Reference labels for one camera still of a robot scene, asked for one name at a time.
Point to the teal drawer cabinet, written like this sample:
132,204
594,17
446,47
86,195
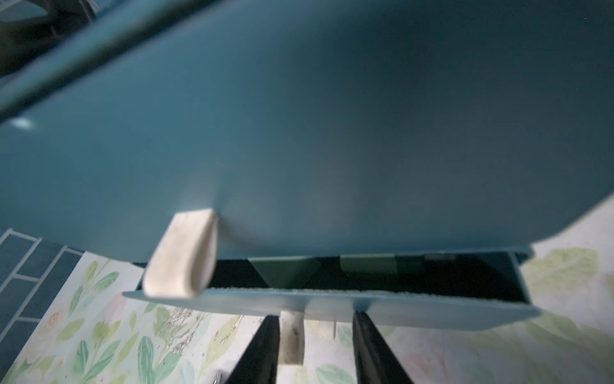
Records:
397,158

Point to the floral table mat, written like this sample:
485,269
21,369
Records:
65,319

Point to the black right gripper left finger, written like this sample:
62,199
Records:
259,362

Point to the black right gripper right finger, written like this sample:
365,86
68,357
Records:
374,360

